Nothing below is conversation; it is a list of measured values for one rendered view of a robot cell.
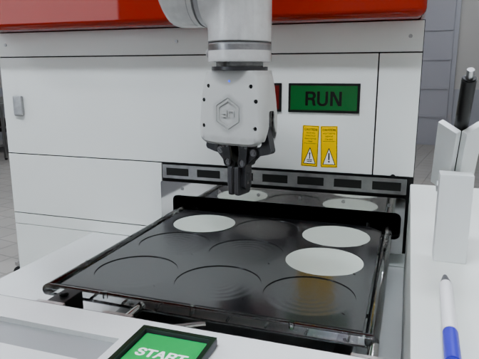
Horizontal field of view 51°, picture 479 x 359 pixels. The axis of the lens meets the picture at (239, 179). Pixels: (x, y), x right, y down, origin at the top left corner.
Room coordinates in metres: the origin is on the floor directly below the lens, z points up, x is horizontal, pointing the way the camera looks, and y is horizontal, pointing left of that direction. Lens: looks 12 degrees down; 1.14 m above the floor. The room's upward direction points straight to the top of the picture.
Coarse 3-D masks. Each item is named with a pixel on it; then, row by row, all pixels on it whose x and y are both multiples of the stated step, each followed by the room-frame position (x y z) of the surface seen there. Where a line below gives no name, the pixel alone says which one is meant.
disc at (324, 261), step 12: (300, 252) 0.64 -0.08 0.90; (312, 252) 0.64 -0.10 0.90; (324, 252) 0.64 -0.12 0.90; (336, 252) 0.64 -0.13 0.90; (348, 252) 0.64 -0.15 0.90; (288, 264) 0.60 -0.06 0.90; (300, 264) 0.60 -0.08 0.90; (312, 264) 0.60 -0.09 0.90; (324, 264) 0.60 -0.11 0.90; (336, 264) 0.60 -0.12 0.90; (348, 264) 0.60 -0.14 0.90; (360, 264) 0.60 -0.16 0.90
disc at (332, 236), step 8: (304, 232) 0.73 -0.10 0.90; (312, 232) 0.73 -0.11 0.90; (320, 232) 0.73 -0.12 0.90; (328, 232) 0.73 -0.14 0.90; (336, 232) 0.73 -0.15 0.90; (344, 232) 0.73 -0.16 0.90; (352, 232) 0.73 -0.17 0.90; (360, 232) 0.73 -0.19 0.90; (312, 240) 0.70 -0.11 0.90; (320, 240) 0.70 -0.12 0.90; (328, 240) 0.70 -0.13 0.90; (336, 240) 0.70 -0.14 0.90; (344, 240) 0.70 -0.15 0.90; (352, 240) 0.70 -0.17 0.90; (360, 240) 0.70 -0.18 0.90; (368, 240) 0.70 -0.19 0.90
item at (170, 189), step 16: (176, 192) 0.91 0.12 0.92; (192, 192) 0.89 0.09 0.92; (208, 192) 0.88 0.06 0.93; (224, 192) 0.88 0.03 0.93; (256, 192) 0.86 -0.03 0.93; (272, 192) 0.85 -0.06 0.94; (288, 192) 0.84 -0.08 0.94; (304, 192) 0.83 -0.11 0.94; (320, 192) 0.82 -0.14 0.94; (336, 192) 0.82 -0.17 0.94; (176, 208) 0.92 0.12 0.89; (352, 208) 0.80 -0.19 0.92; (368, 208) 0.79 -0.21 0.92; (384, 208) 0.79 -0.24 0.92; (400, 208) 0.78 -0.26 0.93; (400, 240) 0.78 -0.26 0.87
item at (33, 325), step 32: (0, 320) 0.35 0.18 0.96; (32, 320) 0.34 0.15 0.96; (64, 320) 0.34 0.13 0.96; (96, 320) 0.34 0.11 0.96; (128, 320) 0.34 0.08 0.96; (0, 352) 0.30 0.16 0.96; (32, 352) 0.30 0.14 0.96; (64, 352) 0.30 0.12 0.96; (96, 352) 0.30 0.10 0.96; (224, 352) 0.30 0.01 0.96; (256, 352) 0.30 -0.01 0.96; (288, 352) 0.30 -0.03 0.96; (320, 352) 0.30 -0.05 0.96
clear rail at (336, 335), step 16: (48, 288) 0.53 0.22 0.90; (64, 288) 0.52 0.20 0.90; (80, 288) 0.52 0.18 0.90; (112, 304) 0.50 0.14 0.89; (128, 304) 0.49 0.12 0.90; (144, 304) 0.49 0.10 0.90; (160, 304) 0.48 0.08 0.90; (176, 304) 0.48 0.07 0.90; (208, 320) 0.46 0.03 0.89; (224, 320) 0.46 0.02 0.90; (240, 320) 0.45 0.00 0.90; (256, 320) 0.45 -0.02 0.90; (272, 320) 0.45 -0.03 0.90; (304, 336) 0.43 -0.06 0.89; (320, 336) 0.43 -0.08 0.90; (336, 336) 0.42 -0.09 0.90; (352, 336) 0.42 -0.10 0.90; (368, 336) 0.42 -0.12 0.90
